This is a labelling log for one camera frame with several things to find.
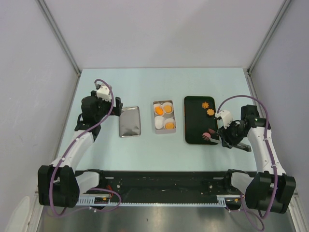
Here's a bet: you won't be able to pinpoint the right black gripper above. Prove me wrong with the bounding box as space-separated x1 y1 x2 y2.
217 119 245 149

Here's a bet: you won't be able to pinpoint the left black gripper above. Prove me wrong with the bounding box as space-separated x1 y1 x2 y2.
91 91 122 121

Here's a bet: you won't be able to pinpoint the metal tongs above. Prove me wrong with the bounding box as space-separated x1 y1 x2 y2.
205 129 252 152

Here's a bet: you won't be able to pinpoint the silver tin lid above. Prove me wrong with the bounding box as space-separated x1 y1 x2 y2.
119 106 141 138

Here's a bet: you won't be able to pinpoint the pink round cookie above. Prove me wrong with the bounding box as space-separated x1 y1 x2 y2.
202 132 211 141

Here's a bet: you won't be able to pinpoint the brown flower cookie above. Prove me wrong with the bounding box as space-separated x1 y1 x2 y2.
207 108 215 116

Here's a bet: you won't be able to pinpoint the orange pineapple cookie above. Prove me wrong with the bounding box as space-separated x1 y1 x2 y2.
155 106 164 116

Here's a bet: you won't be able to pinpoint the round orange cookie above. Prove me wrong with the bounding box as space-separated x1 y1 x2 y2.
164 105 173 114
165 122 175 130

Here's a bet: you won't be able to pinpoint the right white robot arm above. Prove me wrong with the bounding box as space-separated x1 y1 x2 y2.
215 105 296 214

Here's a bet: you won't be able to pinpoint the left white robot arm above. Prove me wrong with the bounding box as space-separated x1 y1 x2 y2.
38 95 123 208

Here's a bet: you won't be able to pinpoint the black tray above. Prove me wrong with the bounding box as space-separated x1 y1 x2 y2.
184 96 218 145

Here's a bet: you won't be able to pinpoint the brown star cookie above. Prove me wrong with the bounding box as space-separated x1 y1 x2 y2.
202 102 210 109

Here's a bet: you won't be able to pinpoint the white paper cup back-left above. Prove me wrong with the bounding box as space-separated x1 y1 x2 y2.
154 103 165 116

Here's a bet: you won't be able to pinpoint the white paper cup front-left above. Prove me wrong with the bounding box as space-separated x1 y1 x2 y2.
154 116 165 130

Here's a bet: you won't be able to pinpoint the white paper cup back-right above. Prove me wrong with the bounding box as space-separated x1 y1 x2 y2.
162 102 173 115

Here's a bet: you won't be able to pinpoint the lavender cookie tin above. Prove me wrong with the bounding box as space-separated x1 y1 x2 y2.
153 100 177 134

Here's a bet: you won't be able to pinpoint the white paper cup front-right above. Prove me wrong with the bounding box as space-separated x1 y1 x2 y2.
164 118 176 130

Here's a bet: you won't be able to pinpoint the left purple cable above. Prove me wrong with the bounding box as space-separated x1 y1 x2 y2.
50 78 122 216

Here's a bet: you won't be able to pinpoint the purple cable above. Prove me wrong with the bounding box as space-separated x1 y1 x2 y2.
50 78 122 216
216 95 278 230

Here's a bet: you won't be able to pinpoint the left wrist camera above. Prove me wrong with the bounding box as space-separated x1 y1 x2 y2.
95 84 112 102

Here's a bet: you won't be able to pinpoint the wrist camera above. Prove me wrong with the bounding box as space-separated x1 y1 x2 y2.
95 84 112 102
215 110 233 129

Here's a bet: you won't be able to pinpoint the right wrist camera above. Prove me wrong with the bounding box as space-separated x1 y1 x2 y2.
215 110 233 129

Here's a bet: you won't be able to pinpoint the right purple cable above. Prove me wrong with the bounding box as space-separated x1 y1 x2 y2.
216 95 278 230

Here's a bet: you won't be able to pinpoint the white cable duct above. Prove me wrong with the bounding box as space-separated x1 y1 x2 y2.
76 195 240 207

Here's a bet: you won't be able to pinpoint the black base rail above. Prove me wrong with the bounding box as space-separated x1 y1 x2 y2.
81 170 240 203

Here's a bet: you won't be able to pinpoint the left aluminium frame post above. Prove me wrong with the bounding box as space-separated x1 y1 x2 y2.
36 0 81 77

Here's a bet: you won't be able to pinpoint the aluminium frame post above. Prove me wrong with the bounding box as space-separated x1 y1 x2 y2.
36 0 81 77
247 0 293 74

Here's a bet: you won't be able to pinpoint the right aluminium frame post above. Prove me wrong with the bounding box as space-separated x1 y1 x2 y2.
247 0 293 74

